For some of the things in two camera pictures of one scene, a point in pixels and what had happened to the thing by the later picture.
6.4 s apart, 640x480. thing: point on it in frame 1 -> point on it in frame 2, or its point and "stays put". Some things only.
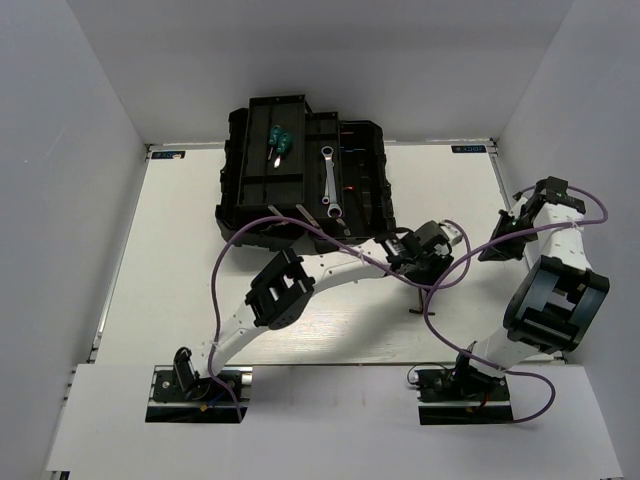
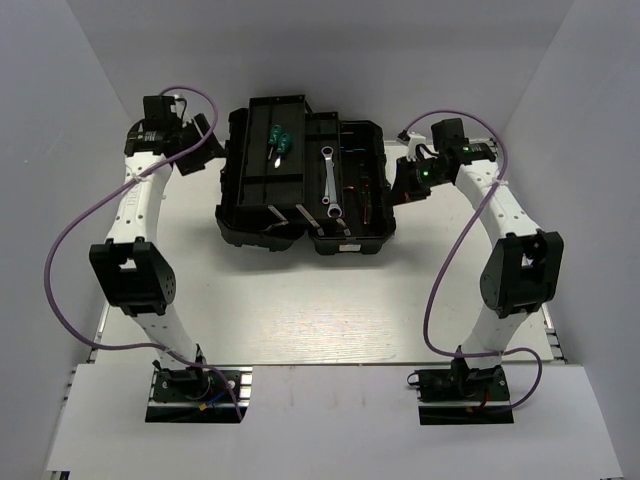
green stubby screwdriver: [284, 146] stays put
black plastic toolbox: [282, 159] stays put
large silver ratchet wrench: [334, 209] stays put
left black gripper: [441, 264] -> [194, 163]
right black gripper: [501, 252] -> [403, 190]
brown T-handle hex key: [421, 305] -> [365, 213]
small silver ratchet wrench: [326, 198] stays put
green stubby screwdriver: [273, 139] stays put
